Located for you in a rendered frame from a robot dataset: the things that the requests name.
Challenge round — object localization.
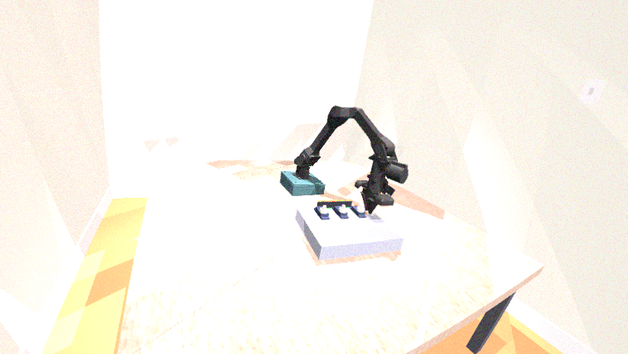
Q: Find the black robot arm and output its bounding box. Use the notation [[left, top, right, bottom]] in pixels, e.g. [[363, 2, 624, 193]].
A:
[[292, 106, 409, 184]]

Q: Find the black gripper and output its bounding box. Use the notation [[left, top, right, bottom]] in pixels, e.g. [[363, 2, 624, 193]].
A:
[[355, 174, 395, 214]]

